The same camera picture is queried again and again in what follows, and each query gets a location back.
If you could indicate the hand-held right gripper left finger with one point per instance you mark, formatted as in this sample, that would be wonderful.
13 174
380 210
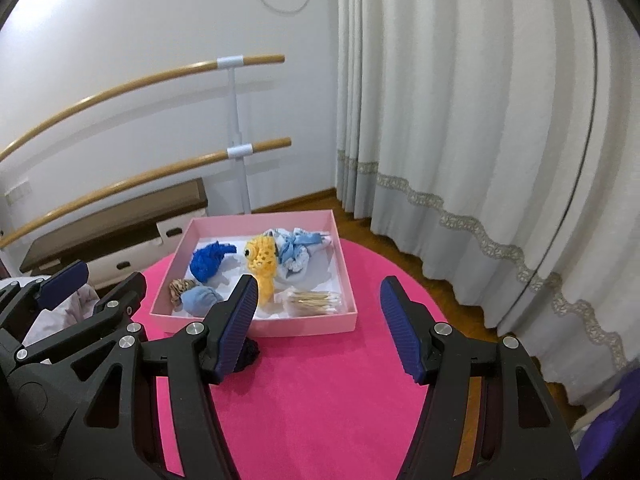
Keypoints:
235 330

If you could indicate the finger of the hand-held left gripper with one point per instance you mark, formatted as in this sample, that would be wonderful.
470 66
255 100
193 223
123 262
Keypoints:
62 280
120 305

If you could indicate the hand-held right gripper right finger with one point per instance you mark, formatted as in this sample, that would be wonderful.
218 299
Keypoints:
400 330

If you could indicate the black scrunchie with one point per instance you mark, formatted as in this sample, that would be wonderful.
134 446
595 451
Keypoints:
250 352

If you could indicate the beige scrunchie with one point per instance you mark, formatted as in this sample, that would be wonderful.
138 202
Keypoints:
181 292

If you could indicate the pink cardboard box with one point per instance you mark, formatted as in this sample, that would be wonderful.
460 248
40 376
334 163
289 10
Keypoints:
300 325

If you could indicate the blue crochet toy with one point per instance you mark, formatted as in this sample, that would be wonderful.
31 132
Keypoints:
210 260

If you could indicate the yellow crochet toy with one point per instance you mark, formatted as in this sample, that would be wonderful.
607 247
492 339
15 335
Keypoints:
262 260

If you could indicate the white and blue cloth bundle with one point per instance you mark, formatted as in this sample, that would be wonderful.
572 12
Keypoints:
300 255

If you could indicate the light blue cloth ball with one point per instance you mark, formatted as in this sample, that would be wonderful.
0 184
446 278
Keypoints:
200 301

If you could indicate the brown-topped white bench cabinet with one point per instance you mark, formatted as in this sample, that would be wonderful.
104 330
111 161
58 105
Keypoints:
100 225

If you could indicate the clear bag of cotton swabs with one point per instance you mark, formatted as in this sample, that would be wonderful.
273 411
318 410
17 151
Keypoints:
312 302

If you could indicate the cream curtain with lace trim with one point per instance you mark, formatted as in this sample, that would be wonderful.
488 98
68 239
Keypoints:
475 135

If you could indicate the purple cloth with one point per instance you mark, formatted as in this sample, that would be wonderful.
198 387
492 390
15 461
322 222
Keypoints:
620 420

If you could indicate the white wall switch panel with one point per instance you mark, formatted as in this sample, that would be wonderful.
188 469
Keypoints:
17 191

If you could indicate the short wooden barre rail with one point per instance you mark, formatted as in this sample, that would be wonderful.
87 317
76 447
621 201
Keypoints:
125 180

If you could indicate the long wooden barre rail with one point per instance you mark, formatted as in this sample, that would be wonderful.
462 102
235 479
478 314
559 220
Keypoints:
125 85

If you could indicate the white barre post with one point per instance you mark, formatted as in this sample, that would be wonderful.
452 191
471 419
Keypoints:
236 110

